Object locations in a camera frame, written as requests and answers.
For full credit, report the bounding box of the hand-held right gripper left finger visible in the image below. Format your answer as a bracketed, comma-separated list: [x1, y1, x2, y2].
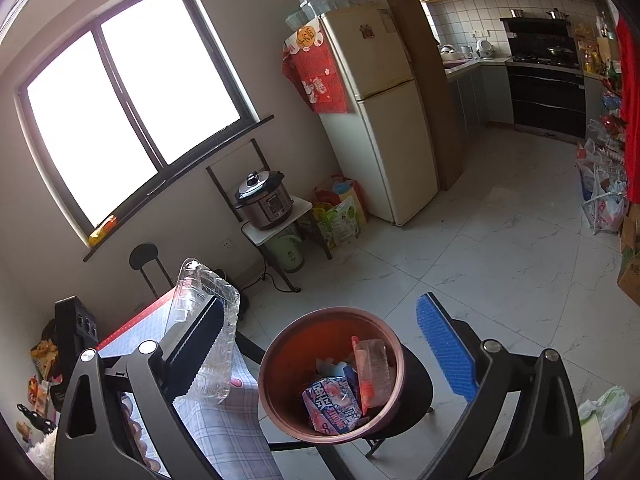
[52, 295, 226, 480]

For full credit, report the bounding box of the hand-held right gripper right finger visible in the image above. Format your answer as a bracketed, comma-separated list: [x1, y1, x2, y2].
[415, 291, 586, 480]

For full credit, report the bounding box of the clear plastic bag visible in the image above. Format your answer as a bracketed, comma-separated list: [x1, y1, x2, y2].
[165, 258, 242, 404]

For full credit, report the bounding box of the brown plastic trash bin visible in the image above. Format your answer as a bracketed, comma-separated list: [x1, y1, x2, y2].
[258, 308, 406, 445]

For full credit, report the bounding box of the pink blue printed packet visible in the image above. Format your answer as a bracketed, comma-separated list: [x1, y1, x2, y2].
[301, 374, 364, 436]

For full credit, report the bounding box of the black round stool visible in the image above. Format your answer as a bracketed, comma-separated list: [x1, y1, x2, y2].
[234, 332, 434, 461]

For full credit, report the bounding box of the pile of snack bags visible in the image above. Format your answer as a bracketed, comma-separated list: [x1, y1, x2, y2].
[27, 337, 63, 411]

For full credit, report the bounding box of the black round-back chair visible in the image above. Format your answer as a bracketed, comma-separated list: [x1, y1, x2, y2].
[128, 243, 164, 301]

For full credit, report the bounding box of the yellow orange packet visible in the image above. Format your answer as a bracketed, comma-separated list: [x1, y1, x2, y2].
[88, 214, 119, 247]

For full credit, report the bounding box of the pale green kettle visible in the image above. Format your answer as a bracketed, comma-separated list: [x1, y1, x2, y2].
[264, 234, 306, 274]

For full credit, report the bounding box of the person's white fleece clothing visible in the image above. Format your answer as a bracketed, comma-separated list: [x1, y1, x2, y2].
[27, 440, 63, 480]

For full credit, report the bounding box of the silver black pressure cooker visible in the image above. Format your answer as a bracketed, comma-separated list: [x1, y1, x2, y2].
[234, 170, 294, 231]

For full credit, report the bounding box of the green printed shopping bag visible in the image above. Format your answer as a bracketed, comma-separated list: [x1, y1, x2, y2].
[320, 192, 369, 250]

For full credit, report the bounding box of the small white side table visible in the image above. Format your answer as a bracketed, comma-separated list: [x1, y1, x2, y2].
[206, 137, 315, 293]

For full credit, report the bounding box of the white green plastic bag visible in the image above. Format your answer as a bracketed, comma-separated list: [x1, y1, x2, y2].
[577, 386, 633, 461]

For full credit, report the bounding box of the dark window sill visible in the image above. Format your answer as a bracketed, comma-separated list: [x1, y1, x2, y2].
[82, 114, 275, 262]

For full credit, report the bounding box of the red shopping bag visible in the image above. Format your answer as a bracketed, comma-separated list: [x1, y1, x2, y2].
[313, 175, 357, 206]

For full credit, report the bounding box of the brown cardboard box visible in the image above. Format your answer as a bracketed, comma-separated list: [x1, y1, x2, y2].
[616, 205, 640, 307]

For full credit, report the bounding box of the pile of plastic bags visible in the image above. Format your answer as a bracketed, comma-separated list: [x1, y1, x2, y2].
[575, 120, 630, 236]

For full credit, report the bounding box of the dark framed window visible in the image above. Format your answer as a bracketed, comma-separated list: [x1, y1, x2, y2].
[15, 0, 261, 233]

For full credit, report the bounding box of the cream two-door fridge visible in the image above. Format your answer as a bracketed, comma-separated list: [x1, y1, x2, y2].
[317, 6, 442, 227]

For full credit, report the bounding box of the grey kitchen counter cabinet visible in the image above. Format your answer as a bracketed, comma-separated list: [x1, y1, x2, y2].
[442, 55, 516, 151]

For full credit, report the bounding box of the black kitchen stove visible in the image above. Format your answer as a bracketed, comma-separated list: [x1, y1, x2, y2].
[506, 54, 587, 139]

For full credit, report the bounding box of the red printed hanging cloth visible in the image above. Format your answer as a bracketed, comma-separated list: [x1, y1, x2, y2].
[281, 16, 352, 114]

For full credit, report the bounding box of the black range hood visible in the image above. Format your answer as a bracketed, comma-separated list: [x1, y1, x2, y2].
[500, 15, 577, 56]

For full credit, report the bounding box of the red hanging apron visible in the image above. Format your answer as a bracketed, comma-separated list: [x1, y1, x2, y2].
[614, 7, 640, 128]

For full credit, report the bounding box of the black power cable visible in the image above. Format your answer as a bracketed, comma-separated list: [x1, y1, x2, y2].
[250, 270, 301, 293]

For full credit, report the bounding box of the wooden door frame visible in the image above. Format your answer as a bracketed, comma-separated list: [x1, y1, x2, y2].
[374, 0, 465, 192]

